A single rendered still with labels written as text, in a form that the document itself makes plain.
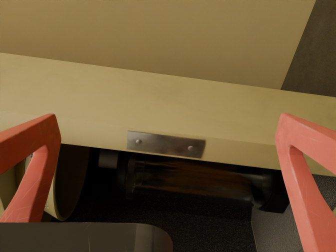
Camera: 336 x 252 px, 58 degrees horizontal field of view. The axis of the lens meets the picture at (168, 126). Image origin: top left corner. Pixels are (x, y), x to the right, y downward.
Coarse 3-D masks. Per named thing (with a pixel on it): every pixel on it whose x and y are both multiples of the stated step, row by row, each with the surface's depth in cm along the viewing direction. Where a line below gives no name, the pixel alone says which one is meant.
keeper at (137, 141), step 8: (128, 136) 27; (136, 136) 27; (144, 136) 27; (152, 136) 27; (160, 136) 27; (168, 136) 27; (176, 136) 27; (128, 144) 28; (136, 144) 28; (144, 144) 28; (152, 144) 28; (160, 144) 28; (168, 144) 28; (176, 144) 28; (184, 144) 28; (192, 144) 28; (200, 144) 28; (160, 152) 28; (168, 152) 28; (176, 152) 28; (184, 152) 28; (192, 152) 28; (200, 152) 28
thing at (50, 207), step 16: (64, 144) 49; (64, 160) 49; (80, 160) 50; (16, 176) 37; (64, 176) 48; (80, 176) 50; (64, 192) 47; (80, 192) 48; (48, 208) 37; (64, 208) 44
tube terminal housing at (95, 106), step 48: (0, 96) 28; (48, 96) 29; (96, 96) 30; (144, 96) 31; (192, 96) 32; (240, 96) 34; (288, 96) 35; (96, 144) 28; (240, 144) 28; (0, 192) 33
